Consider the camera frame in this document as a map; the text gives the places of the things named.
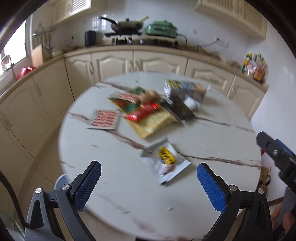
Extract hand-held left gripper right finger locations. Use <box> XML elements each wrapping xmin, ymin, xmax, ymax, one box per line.
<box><xmin>196</xmin><ymin>163</ymin><xmax>272</xmax><ymax>241</ymax></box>

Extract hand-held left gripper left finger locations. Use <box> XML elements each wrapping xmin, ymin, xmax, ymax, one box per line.
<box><xmin>24</xmin><ymin>161</ymin><xmax>102</xmax><ymax>241</ymax></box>

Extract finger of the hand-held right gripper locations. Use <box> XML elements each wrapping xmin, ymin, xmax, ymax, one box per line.
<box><xmin>275</xmin><ymin>139</ymin><xmax>296</xmax><ymax>162</ymax></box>
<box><xmin>256</xmin><ymin>131</ymin><xmax>296</xmax><ymax>170</ymax></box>

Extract blue trash bin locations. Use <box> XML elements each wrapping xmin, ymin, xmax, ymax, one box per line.
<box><xmin>54</xmin><ymin>174</ymin><xmax>70</xmax><ymax>191</ymax></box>

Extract white packet with yellow label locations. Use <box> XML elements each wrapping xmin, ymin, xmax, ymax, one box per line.
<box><xmin>141</xmin><ymin>138</ymin><xmax>192</xmax><ymax>186</ymax></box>

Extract green fish snack wrapper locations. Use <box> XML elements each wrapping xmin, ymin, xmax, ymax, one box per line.
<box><xmin>108</xmin><ymin>86</ymin><xmax>146</xmax><ymax>114</ymax></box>

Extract ginger root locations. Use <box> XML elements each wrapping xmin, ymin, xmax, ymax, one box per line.
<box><xmin>139</xmin><ymin>89</ymin><xmax>162</xmax><ymax>103</ymax></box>

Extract person's right hand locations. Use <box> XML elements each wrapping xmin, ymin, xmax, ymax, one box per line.
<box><xmin>282</xmin><ymin>211</ymin><xmax>296</xmax><ymax>232</ymax></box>

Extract colourful bag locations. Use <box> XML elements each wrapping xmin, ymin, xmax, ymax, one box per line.
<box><xmin>258</xmin><ymin>148</ymin><xmax>272</xmax><ymax>193</ymax></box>

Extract round marble table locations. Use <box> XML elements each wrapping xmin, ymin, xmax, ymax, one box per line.
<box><xmin>59</xmin><ymin>72</ymin><xmax>263</xmax><ymax>241</ymax></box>

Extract red white patterned packet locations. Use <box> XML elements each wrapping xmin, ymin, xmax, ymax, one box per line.
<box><xmin>87</xmin><ymin>108</ymin><xmax>122</xmax><ymax>130</ymax></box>

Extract cluster of condiment bottles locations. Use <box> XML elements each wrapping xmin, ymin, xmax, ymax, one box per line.
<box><xmin>241</xmin><ymin>52</ymin><xmax>268</xmax><ymax>83</ymax></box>

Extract black snack packet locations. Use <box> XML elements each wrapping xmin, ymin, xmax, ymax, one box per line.
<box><xmin>165</xmin><ymin>95</ymin><xmax>195</xmax><ymax>122</ymax></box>

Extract white crumpled wrapper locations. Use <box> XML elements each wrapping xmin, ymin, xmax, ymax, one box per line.
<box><xmin>184</xmin><ymin>97</ymin><xmax>200</xmax><ymax>110</ymax></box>

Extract yellow packet with red label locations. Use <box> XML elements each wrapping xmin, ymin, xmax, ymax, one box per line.
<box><xmin>125</xmin><ymin>102</ymin><xmax>172</xmax><ymax>140</ymax></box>

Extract milk carton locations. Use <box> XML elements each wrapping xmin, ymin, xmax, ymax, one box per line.
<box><xmin>163</xmin><ymin>80</ymin><xmax>210</xmax><ymax>101</ymax></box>

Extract cream lower cabinets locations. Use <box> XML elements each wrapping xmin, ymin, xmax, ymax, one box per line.
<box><xmin>0</xmin><ymin>44</ymin><xmax>270</xmax><ymax>186</ymax></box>

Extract red basket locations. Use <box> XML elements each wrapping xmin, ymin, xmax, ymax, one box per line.
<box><xmin>15</xmin><ymin>66</ymin><xmax>36</xmax><ymax>80</ymax></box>

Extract large lattice door cabinet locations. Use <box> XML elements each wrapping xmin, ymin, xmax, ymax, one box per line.
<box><xmin>195</xmin><ymin>0</ymin><xmax>266</xmax><ymax>39</ymax></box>

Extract wooden cutting board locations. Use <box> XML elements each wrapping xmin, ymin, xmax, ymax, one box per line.
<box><xmin>31</xmin><ymin>44</ymin><xmax>44</xmax><ymax>68</ymax></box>

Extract black kettle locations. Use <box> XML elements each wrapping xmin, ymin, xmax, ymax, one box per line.
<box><xmin>84</xmin><ymin>30</ymin><xmax>97</xmax><ymax>47</ymax></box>

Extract metal faucet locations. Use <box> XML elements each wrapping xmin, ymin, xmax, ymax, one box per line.
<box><xmin>1</xmin><ymin>54</ymin><xmax>13</xmax><ymax>70</ymax></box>

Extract black gas stove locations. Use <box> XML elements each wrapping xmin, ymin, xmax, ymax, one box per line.
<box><xmin>104</xmin><ymin>32</ymin><xmax>180</xmax><ymax>49</ymax></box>

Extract hanging utensil rack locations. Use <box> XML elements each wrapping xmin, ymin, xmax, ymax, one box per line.
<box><xmin>32</xmin><ymin>23</ymin><xmax>58</xmax><ymax>52</ymax></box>

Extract green electric cooker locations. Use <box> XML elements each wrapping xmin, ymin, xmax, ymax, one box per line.
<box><xmin>145</xmin><ymin>20</ymin><xmax>179</xmax><ymax>39</ymax></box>

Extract window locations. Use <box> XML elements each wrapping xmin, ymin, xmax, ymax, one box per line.
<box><xmin>0</xmin><ymin>20</ymin><xmax>27</xmax><ymax>77</ymax></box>

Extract wok with lid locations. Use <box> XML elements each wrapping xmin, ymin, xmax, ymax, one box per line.
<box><xmin>99</xmin><ymin>15</ymin><xmax>150</xmax><ymax>33</ymax></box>

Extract small lattice door cabinet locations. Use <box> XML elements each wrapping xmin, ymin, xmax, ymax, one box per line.
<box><xmin>52</xmin><ymin>0</ymin><xmax>92</xmax><ymax>25</ymax></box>

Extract black cooker cable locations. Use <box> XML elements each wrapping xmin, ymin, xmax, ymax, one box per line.
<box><xmin>177</xmin><ymin>33</ymin><xmax>223</xmax><ymax>61</ymax></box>

